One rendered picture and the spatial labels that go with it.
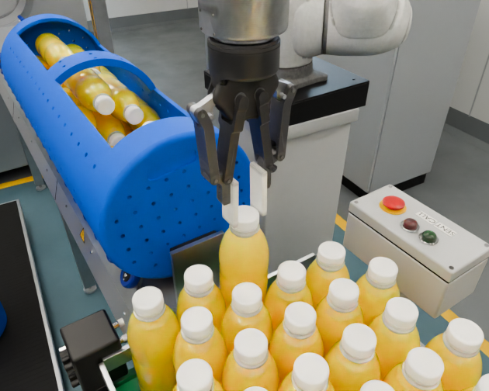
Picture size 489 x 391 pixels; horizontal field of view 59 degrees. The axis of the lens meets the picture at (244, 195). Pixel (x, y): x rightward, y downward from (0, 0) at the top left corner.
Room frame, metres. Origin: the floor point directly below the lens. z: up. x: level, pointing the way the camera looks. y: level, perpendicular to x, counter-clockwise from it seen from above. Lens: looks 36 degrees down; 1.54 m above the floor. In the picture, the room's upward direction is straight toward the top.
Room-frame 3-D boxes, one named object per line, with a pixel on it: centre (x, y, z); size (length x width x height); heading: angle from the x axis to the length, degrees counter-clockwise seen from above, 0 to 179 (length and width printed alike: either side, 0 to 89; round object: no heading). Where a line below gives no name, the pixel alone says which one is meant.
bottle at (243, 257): (0.45, 0.00, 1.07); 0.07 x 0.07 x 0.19
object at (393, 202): (0.58, -0.25, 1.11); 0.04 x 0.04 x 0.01
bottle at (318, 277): (0.46, -0.13, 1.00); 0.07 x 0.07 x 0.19
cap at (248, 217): (0.45, 0.00, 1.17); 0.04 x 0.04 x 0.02
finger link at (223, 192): (0.43, 0.03, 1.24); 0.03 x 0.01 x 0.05; 123
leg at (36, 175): (2.21, 1.26, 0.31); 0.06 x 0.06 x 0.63; 33
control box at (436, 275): (0.53, -0.27, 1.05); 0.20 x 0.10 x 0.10; 33
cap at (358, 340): (0.32, -0.13, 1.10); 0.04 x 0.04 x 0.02
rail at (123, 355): (0.48, 0.04, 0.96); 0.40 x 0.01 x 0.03; 123
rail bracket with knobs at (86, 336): (0.40, 0.22, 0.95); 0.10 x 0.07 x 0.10; 123
